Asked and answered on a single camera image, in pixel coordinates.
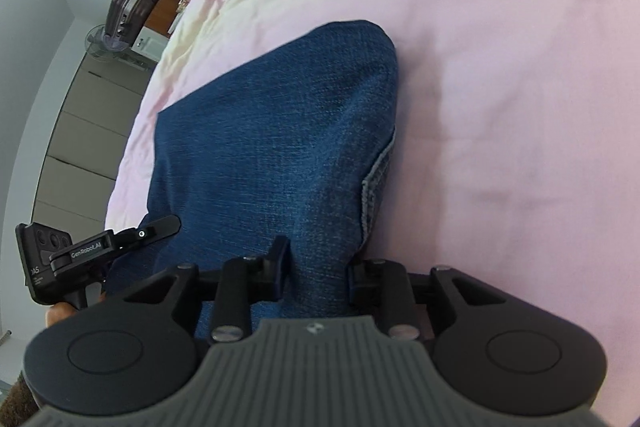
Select pink floral duvet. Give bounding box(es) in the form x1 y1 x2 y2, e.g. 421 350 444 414
103 0 640 358

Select standing electric fan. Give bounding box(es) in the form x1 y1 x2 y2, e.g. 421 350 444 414
85 25 129 63

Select beige wardrobe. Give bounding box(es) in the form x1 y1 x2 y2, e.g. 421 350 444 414
32 54 154 241

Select blue denim jeans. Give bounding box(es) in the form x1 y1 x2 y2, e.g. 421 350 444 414
105 20 398 321

